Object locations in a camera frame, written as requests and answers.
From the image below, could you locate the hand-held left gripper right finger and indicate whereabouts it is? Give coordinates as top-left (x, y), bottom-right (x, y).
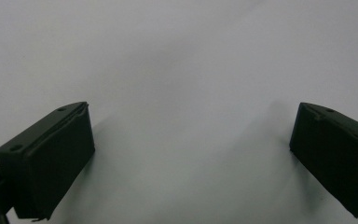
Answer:
top-left (289, 102), bottom-right (358, 220)

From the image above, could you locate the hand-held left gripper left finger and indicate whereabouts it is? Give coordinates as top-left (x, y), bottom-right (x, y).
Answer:
top-left (0, 101), bottom-right (96, 221)

